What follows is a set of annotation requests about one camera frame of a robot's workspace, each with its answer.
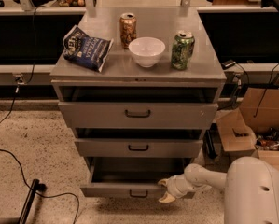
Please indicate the small black device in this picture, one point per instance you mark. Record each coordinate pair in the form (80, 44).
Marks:
(228, 64)

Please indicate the black metal floor bar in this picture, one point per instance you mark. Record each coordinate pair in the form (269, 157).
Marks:
(35, 187)

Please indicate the orange soda can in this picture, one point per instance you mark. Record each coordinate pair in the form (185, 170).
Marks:
(127, 27)

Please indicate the snack packets in box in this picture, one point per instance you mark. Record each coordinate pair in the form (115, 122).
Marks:
(268, 140)

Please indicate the green soda can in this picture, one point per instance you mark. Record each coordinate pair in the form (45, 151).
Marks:
(182, 50)

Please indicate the grey drawer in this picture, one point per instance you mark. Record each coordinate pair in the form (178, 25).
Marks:
(138, 148)
(116, 177)
(137, 115)

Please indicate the open cardboard box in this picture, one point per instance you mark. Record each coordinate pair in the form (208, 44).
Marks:
(257, 114)

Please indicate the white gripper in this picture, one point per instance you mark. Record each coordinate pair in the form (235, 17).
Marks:
(177, 187)

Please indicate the grey top drawer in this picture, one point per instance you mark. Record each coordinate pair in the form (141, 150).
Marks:
(137, 115)

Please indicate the blue chip bag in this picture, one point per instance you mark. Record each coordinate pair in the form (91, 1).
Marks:
(84, 50)

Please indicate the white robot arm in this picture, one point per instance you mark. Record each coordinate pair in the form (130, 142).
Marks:
(250, 186)

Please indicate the white bowl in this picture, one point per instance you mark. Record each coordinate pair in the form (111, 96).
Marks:
(146, 51)

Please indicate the grey middle drawer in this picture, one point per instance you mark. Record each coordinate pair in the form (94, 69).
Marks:
(138, 148)

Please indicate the grey metal drawer cabinet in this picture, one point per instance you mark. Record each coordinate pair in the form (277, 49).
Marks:
(122, 80)

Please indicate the grey bottom drawer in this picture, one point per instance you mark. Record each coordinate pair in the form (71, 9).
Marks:
(116, 177)

